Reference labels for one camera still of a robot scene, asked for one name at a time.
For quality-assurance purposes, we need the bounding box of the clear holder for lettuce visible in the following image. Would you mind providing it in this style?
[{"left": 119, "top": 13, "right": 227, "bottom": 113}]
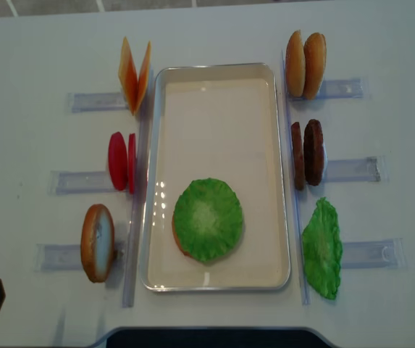
[{"left": 341, "top": 239, "right": 407, "bottom": 269}]

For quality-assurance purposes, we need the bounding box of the orange cheese slice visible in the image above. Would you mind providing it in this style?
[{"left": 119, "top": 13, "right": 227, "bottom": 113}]
[
  {"left": 135, "top": 41, "right": 151, "bottom": 113},
  {"left": 118, "top": 37, "right": 138, "bottom": 115}
]

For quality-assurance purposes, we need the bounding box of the brown meat patty right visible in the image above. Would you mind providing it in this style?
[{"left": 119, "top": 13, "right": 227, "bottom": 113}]
[{"left": 303, "top": 119, "right": 325, "bottom": 186}]

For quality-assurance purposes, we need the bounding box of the clear long strip left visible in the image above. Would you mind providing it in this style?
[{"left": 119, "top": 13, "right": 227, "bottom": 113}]
[{"left": 122, "top": 67, "right": 155, "bottom": 308}]

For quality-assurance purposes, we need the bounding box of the bottom bun slice under lettuce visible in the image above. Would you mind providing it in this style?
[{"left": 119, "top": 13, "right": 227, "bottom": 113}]
[{"left": 172, "top": 216, "right": 193, "bottom": 259}]

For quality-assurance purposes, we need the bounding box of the clear holder for patties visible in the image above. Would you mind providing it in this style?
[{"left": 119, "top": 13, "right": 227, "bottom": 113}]
[{"left": 322, "top": 156, "right": 388, "bottom": 183}]

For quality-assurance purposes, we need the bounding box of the golden bun slice right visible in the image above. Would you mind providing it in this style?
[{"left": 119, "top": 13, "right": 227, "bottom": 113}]
[{"left": 303, "top": 33, "right": 327, "bottom": 100}]

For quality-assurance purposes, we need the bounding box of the clear holder for cheese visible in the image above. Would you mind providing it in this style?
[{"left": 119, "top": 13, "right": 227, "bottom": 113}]
[{"left": 67, "top": 92, "right": 129, "bottom": 113}]

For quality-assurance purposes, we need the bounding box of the red tomato slice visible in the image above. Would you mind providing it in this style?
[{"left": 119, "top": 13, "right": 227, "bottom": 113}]
[
  {"left": 108, "top": 132, "right": 127, "bottom": 191},
  {"left": 127, "top": 133, "right": 136, "bottom": 194}
]

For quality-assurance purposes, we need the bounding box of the clear holder for left bun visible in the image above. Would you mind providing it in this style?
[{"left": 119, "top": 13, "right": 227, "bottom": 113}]
[{"left": 33, "top": 244, "right": 83, "bottom": 272}]

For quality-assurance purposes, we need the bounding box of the orange cheese slice right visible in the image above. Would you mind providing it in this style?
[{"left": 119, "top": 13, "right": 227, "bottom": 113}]
[{"left": 135, "top": 41, "right": 151, "bottom": 113}]

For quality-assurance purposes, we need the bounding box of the orange cheese slice left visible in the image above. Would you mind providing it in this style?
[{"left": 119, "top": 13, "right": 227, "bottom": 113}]
[{"left": 118, "top": 37, "right": 138, "bottom": 115}]

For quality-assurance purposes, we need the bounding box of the white rectangular tray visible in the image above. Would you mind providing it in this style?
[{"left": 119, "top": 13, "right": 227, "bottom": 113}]
[{"left": 139, "top": 63, "right": 290, "bottom": 292}]

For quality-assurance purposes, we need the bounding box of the golden bun slice left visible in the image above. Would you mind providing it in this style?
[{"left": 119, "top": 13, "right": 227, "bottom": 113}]
[{"left": 285, "top": 30, "right": 306, "bottom": 97}]

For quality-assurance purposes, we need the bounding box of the green lettuce leaf on bun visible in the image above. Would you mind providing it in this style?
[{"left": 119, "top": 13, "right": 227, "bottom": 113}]
[{"left": 172, "top": 178, "right": 243, "bottom": 264}]

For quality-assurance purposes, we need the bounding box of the brown meat patty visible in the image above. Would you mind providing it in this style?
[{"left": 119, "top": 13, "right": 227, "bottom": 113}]
[
  {"left": 291, "top": 122, "right": 306, "bottom": 191},
  {"left": 303, "top": 119, "right": 325, "bottom": 186}
]

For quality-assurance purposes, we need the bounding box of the brown meat patty left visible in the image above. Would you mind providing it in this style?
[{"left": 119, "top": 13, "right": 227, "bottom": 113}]
[{"left": 291, "top": 122, "right": 306, "bottom": 191}]

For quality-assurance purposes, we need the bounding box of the green lettuce leaf upright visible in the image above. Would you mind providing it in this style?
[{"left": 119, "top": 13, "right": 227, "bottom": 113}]
[{"left": 302, "top": 197, "right": 343, "bottom": 300}]

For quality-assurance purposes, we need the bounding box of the clear long strip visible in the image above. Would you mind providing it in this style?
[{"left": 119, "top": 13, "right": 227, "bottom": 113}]
[
  {"left": 122, "top": 67, "right": 155, "bottom": 308},
  {"left": 280, "top": 50, "right": 311, "bottom": 306}
]

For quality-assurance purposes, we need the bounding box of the clear holder for buns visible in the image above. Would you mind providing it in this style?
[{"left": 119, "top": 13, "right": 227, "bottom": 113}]
[{"left": 314, "top": 78, "right": 364, "bottom": 100}]

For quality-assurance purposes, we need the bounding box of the golden bun slice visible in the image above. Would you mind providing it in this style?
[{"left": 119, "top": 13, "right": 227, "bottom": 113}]
[
  {"left": 285, "top": 30, "right": 306, "bottom": 97},
  {"left": 303, "top": 33, "right": 327, "bottom": 100}
]

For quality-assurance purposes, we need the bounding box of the brown bun slice left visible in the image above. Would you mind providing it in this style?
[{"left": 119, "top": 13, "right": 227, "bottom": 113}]
[{"left": 80, "top": 204, "right": 114, "bottom": 283}]

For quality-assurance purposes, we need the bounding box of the clear long strip right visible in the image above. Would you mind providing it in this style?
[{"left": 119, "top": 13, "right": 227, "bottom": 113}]
[{"left": 280, "top": 50, "right": 311, "bottom": 306}]

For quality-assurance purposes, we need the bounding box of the clear holder for tomato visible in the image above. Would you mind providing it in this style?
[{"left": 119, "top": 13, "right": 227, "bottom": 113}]
[{"left": 48, "top": 171, "right": 115, "bottom": 195}]

